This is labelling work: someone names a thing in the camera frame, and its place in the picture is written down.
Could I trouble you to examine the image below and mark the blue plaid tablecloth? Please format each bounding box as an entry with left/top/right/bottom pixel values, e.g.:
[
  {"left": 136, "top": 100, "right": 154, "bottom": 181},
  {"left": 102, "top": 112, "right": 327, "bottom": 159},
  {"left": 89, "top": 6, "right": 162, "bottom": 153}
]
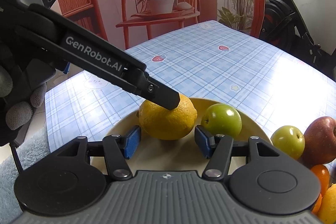
[{"left": 45, "top": 21, "right": 335, "bottom": 151}]

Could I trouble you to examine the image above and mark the red apple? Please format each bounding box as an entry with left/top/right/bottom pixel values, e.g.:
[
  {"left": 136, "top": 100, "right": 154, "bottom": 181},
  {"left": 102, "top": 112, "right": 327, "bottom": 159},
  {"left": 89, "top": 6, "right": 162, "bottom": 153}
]
[{"left": 302, "top": 117, "right": 336, "bottom": 165}]

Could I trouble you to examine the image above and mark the yellow lemon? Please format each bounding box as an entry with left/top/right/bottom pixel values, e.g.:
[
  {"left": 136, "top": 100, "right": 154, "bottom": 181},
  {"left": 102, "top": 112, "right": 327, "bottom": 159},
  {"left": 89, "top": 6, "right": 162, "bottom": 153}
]
[
  {"left": 138, "top": 94, "right": 198, "bottom": 140},
  {"left": 317, "top": 184, "right": 336, "bottom": 224}
]

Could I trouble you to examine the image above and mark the green apple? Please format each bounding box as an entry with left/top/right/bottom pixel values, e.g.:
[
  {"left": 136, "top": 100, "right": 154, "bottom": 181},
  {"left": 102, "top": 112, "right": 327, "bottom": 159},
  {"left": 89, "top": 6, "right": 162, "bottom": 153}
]
[
  {"left": 201, "top": 103, "right": 242, "bottom": 138},
  {"left": 270, "top": 126, "right": 305, "bottom": 160}
]

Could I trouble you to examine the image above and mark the beige round plate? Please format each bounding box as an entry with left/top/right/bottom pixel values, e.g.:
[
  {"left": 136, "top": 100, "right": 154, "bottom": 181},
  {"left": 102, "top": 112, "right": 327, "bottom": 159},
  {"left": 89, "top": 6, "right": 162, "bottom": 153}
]
[{"left": 89, "top": 97, "right": 272, "bottom": 175}]

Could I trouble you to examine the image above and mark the small mandarin orange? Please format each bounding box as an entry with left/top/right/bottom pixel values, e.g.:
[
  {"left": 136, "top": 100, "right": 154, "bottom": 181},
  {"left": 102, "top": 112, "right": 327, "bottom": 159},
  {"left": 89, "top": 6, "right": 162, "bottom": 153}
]
[
  {"left": 310, "top": 164, "right": 330, "bottom": 196},
  {"left": 311, "top": 193, "right": 322, "bottom": 215}
]

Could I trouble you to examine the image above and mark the black exercise bike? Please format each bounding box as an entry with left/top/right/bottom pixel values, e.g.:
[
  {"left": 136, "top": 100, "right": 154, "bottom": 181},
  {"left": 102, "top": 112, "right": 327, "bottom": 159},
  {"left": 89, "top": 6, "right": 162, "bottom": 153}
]
[{"left": 259, "top": 0, "right": 335, "bottom": 79}]

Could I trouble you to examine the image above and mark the left gloved hand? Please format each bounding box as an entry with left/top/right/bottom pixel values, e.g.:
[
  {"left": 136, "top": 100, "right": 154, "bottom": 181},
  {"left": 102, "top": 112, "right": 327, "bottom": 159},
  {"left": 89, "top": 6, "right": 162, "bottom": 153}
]
[{"left": 1, "top": 47, "right": 56, "bottom": 146}]

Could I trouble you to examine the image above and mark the light blue fluffy rug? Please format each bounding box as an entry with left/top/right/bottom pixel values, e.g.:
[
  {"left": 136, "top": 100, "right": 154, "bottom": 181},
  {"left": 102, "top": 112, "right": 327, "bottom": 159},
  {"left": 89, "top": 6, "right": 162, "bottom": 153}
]
[{"left": 0, "top": 127, "right": 50, "bottom": 223}]

